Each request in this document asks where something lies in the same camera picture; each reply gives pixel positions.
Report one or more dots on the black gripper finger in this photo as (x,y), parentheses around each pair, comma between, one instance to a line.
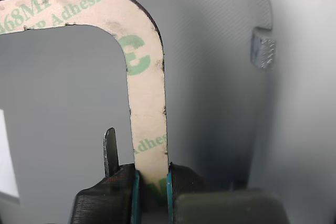
(210,208)
(110,200)

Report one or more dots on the rectangular frame with adhesive liner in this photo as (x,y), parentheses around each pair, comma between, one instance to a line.
(147,90)

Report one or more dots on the grey holder with black legs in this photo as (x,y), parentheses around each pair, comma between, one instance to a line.
(210,77)

